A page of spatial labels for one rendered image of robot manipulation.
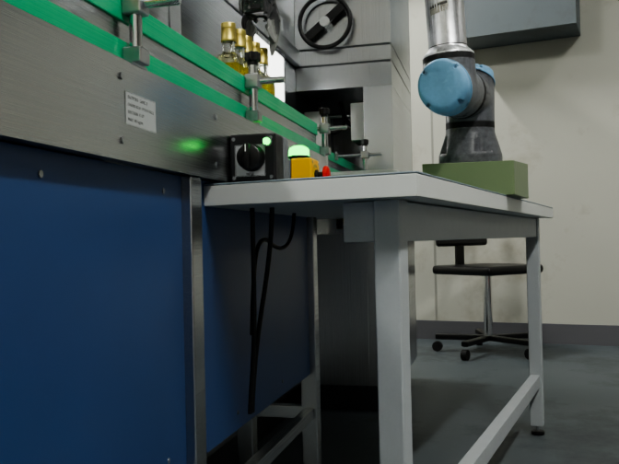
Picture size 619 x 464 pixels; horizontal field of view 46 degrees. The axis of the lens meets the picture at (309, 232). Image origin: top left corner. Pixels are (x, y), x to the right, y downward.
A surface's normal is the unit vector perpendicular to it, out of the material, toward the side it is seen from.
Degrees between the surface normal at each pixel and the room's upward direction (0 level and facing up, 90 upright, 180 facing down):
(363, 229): 90
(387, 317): 90
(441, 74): 100
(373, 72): 90
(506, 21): 90
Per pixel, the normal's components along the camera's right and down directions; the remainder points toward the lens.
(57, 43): 0.97, -0.03
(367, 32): -0.24, 0.00
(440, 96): -0.49, 0.18
